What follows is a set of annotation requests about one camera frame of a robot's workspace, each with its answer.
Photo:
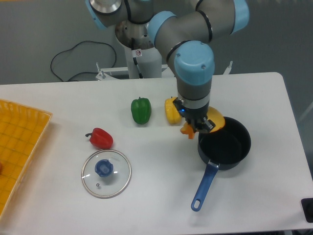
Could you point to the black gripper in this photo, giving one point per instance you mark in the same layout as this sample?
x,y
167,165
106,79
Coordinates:
x,y
196,119

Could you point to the black pot blue handle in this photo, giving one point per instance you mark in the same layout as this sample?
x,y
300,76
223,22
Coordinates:
x,y
220,150

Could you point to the yellow toy bell pepper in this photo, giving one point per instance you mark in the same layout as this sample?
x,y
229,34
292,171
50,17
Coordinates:
x,y
172,115

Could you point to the red toy bell pepper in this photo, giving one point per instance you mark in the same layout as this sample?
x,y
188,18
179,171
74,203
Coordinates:
x,y
100,138

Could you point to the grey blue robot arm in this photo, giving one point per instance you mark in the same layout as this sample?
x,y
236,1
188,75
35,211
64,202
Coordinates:
x,y
142,11

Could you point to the green toy bell pepper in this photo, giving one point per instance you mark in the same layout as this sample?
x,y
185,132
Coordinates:
x,y
141,110

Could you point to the yellow toy bread slice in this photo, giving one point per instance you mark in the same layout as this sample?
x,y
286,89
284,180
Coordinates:
x,y
216,117

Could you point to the yellow plastic basket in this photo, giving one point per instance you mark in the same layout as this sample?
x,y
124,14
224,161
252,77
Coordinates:
x,y
21,129

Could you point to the glass lid blue knob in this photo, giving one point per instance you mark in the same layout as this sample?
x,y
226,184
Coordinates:
x,y
106,173

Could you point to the black device at edge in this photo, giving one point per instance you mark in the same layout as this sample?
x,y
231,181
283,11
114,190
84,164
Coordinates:
x,y
307,205

